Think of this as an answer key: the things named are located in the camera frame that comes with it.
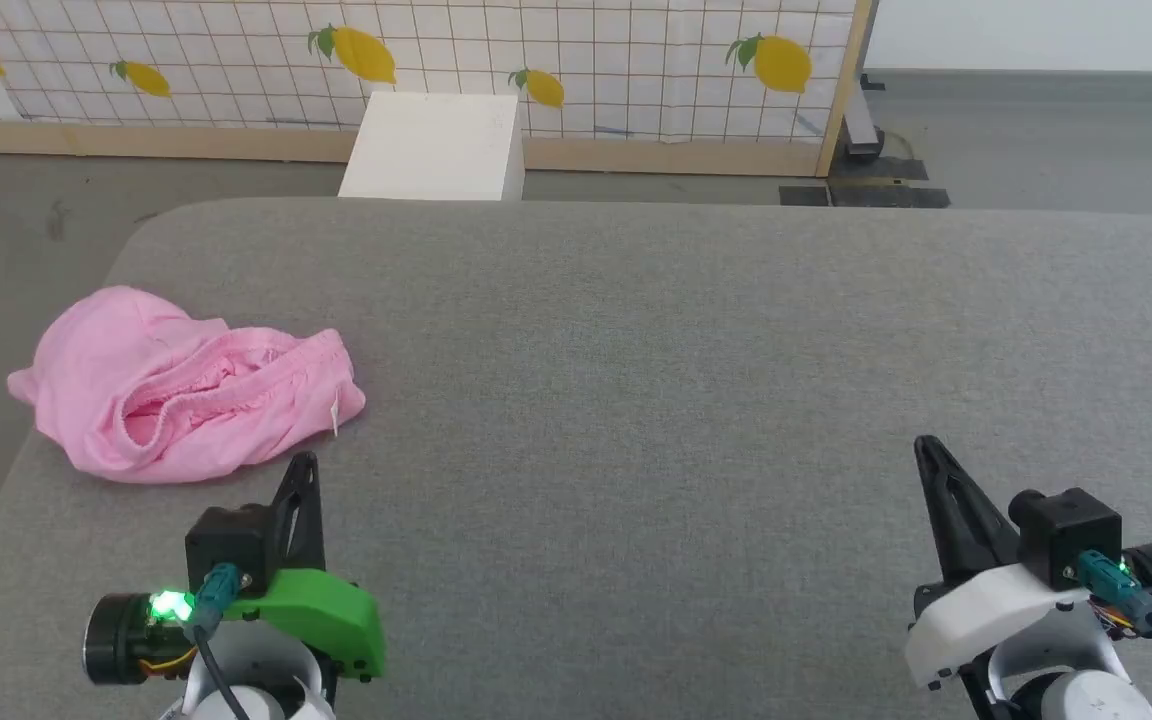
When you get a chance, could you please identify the pink shorts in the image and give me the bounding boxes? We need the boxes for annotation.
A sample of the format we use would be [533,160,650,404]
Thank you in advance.
[7,286,368,486]

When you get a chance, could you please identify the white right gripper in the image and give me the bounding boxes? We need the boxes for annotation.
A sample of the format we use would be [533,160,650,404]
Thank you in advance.
[903,435,1099,693]

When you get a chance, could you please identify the metal partition foot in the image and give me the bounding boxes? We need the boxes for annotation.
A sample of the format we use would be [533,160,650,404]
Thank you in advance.
[841,74,887,163]

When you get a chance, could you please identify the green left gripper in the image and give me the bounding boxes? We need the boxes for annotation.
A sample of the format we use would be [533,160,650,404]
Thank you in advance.
[224,451,387,683]

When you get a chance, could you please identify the lemon print partition panel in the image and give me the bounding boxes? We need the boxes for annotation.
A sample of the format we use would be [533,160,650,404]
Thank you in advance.
[0,0,878,179]

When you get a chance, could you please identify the white box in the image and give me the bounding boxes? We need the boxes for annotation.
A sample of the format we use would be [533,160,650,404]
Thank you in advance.
[338,92,526,202]

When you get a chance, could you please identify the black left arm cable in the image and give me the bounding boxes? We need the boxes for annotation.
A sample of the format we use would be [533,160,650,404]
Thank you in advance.
[182,563,255,720]

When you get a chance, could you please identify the large black floor mat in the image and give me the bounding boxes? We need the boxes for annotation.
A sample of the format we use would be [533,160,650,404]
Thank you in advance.
[828,155,952,210]

